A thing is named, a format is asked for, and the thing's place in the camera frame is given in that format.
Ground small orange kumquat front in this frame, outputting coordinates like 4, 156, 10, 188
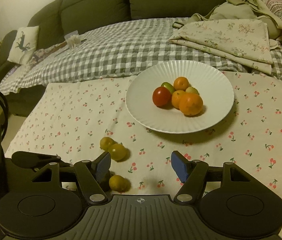
171, 90, 185, 109

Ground bag of cotton swabs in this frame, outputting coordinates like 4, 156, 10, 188
64, 30, 86, 48

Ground dark green sofa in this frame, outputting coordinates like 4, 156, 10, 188
28, 0, 225, 49

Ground green round tomato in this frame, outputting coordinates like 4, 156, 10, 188
108, 175, 128, 192

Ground white paper plate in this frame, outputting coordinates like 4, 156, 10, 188
125, 60, 235, 134

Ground grey checkered blanket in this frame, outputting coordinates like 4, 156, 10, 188
0, 17, 282, 113

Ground white deer print cushion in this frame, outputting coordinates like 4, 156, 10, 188
8, 26, 39, 65

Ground small orange kumquat back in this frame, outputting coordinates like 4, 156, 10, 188
173, 76, 189, 91

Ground small orange kumquat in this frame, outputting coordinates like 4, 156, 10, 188
171, 90, 185, 109
173, 76, 189, 91

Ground red tomato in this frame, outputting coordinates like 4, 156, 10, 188
152, 87, 171, 107

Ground large orange mandarin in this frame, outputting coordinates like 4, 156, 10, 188
179, 93, 203, 116

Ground folded floral cloth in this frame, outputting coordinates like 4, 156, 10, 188
169, 19, 273, 74

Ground cherry print cloth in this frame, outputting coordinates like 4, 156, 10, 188
6, 72, 282, 237

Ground yellow small fruit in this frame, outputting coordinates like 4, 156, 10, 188
99, 137, 116, 151
108, 144, 127, 161

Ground green-red tomato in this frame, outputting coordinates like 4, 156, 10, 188
161, 82, 175, 94

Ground yellow-green tomato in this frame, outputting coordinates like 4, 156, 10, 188
185, 86, 200, 95

